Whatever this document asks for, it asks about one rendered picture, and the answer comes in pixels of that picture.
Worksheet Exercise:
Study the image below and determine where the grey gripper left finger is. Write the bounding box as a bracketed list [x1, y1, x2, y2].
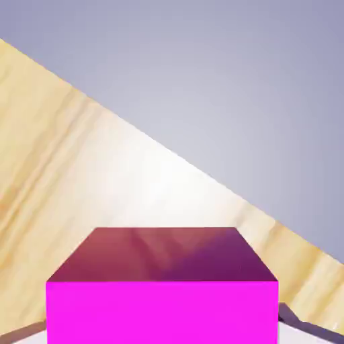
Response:
[0, 320, 47, 344]

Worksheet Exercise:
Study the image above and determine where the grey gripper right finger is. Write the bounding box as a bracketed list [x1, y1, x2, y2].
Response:
[278, 302, 344, 344]

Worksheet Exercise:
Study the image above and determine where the small magenta cube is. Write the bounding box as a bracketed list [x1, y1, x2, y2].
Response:
[45, 226, 280, 344]

